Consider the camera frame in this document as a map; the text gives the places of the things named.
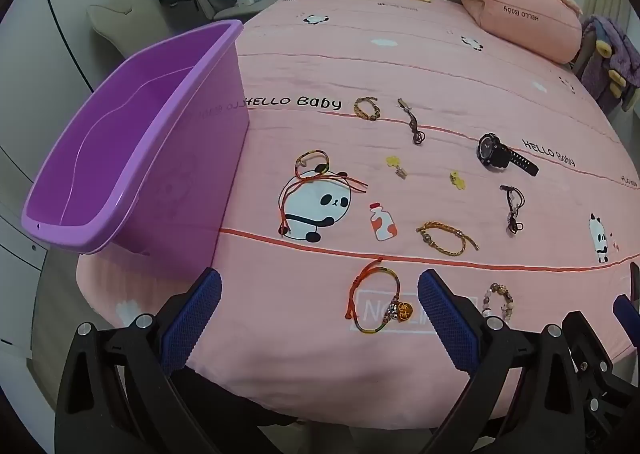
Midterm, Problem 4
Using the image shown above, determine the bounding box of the beige chair with jacket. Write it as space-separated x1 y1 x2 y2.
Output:
192 0 268 25

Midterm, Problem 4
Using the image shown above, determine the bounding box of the purple clothing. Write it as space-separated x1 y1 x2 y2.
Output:
579 14 640 113

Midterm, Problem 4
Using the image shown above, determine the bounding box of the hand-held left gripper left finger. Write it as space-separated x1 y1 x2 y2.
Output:
54 266 223 454

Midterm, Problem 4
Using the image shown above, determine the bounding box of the multicolour bracelet with red cords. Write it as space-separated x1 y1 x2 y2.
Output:
278 149 369 238

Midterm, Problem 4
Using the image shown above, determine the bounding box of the purple plastic tub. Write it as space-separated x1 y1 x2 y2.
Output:
21 19 251 267

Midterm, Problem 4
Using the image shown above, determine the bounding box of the pale beaded bracelet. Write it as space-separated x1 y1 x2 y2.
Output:
479 282 517 323

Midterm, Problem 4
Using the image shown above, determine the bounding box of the black wrist watch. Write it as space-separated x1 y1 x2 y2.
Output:
477 132 541 178

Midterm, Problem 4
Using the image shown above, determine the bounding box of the brown braided bracelet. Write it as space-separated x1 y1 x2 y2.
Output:
353 96 379 123

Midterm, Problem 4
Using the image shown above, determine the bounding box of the pink folded comforter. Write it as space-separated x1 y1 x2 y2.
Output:
450 0 585 66

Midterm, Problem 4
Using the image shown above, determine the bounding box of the white wardrobe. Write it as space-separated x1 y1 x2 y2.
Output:
0 0 166 280

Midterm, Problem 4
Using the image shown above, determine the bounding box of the brown cord bracelet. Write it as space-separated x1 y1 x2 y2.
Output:
397 98 427 146

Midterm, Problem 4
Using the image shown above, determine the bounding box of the dark cord bracelet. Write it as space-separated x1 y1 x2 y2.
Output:
499 184 527 235

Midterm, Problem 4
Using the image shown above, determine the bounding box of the golden braided bracelet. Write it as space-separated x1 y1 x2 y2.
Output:
415 220 480 256

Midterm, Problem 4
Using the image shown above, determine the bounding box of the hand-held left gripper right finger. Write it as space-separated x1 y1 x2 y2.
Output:
416 268 597 454

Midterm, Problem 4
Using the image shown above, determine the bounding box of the beige empty chair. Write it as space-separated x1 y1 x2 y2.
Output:
87 0 172 61

